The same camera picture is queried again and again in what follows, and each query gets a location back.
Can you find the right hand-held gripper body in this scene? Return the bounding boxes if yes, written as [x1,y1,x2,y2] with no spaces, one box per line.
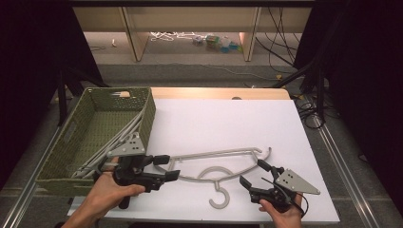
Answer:
[249,166,321,214]

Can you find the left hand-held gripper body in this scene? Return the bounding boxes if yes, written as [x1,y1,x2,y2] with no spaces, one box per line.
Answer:
[106,134,166,210]

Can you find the green woven basket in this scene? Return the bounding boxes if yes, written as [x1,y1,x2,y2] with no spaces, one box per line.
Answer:
[35,86,157,198]

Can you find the person's right hand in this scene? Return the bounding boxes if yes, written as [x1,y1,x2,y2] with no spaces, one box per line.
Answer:
[259,194,304,228]

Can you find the person's left hand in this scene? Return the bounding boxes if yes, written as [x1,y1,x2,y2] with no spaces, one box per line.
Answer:
[81,158,146,220]

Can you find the white board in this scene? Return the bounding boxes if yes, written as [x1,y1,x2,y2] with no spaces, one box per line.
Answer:
[67,98,340,225]

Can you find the black metal stand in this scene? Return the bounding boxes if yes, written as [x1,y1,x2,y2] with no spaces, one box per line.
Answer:
[271,58,328,123]
[56,66,111,127]

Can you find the pile of colourful toys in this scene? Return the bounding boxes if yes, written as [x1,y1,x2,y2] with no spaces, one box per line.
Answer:
[192,33,244,54]

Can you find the beige desk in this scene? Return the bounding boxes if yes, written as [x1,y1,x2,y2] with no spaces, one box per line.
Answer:
[73,6,313,63]

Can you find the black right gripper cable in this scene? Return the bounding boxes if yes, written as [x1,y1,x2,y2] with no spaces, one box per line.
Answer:
[260,177,309,219]

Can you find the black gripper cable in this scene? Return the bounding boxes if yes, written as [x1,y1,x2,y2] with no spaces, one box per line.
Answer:
[260,177,309,219]
[94,160,112,176]

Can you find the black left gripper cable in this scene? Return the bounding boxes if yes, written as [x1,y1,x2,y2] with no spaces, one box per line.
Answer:
[94,160,112,176]

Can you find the aluminium rail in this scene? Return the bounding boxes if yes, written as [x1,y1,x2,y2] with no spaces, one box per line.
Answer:
[0,126,65,228]
[312,116,383,228]

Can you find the coiled black cables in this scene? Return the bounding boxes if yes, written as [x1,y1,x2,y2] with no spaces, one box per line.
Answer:
[295,94,327,130]

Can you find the long white floor cable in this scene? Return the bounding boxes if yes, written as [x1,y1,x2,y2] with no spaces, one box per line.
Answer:
[172,62,281,82]

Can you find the white cord bundle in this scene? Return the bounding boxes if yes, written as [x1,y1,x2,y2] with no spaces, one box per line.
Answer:
[149,30,195,43]

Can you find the hanging black cables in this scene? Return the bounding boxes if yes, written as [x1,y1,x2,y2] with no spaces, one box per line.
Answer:
[255,6,302,74]

